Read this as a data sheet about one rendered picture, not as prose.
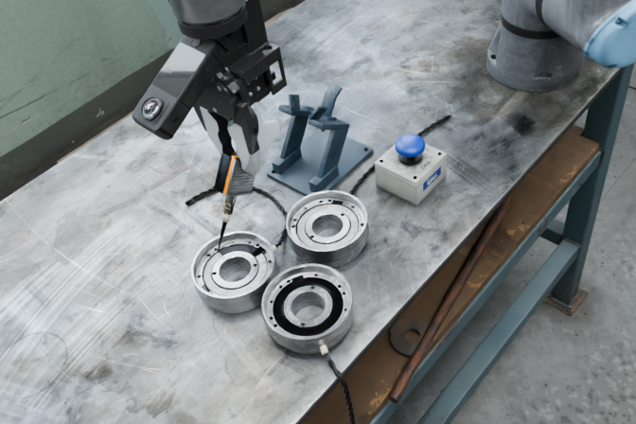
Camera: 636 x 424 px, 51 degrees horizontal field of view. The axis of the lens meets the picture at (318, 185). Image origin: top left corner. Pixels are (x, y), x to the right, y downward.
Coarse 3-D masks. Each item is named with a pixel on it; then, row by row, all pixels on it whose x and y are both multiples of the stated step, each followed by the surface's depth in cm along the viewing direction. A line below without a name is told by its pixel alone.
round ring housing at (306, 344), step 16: (288, 272) 79; (304, 272) 80; (320, 272) 80; (336, 272) 78; (272, 288) 78; (304, 288) 78; (320, 288) 78; (272, 304) 77; (288, 304) 77; (304, 304) 80; (320, 304) 79; (352, 304) 75; (272, 320) 76; (304, 320) 75; (320, 320) 75; (352, 320) 76; (272, 336) 76; (288, 336) 73; (304, 336) 74; (320, 336) 72; (336, 336) 74; (304, 352) 75
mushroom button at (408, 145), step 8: (400, 136) 89; (408, 136) 89; (416, 136) 88; (400, 144) 88; (408, 144) 87; (416, 144) 87; (424, 144) 88; (400, 152) 87; (408, 152) 87; (416, 152) 87
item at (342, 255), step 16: (320, 192) 88; (336, 192) 88; (304, 208) 88; (352, 208) 87; (288, 224) 84; (320, 224) 87; (336, 224) 88; (320, 240) 83; (336, 240) 83; (352, 240) 81; (304, 256) 83; (320, 256) 81; (336, 256) 81; (352, 256) 84
